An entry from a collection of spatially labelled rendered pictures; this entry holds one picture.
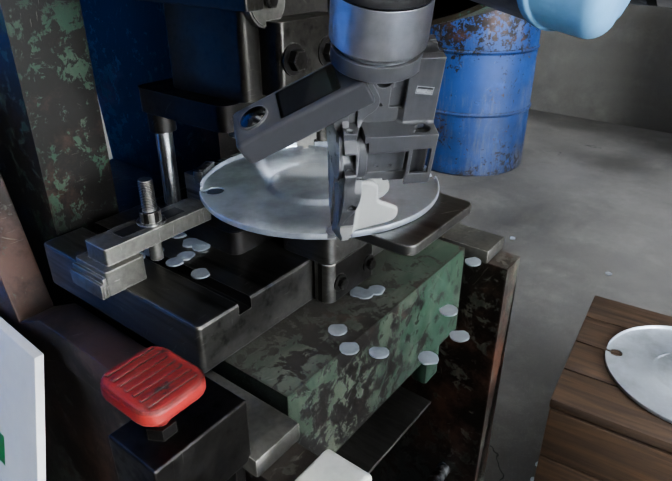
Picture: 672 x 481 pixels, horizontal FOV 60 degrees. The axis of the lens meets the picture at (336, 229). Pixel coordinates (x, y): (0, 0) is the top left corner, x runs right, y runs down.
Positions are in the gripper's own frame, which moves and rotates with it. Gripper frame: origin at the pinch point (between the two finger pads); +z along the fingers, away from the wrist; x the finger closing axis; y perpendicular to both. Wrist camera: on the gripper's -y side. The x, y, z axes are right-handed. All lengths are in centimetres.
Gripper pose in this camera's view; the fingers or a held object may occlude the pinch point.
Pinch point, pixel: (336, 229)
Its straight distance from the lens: 58.7
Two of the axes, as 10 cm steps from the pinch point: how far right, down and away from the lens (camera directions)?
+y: 9.9, -0.7, 1.5
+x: -1.6, -7.1, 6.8
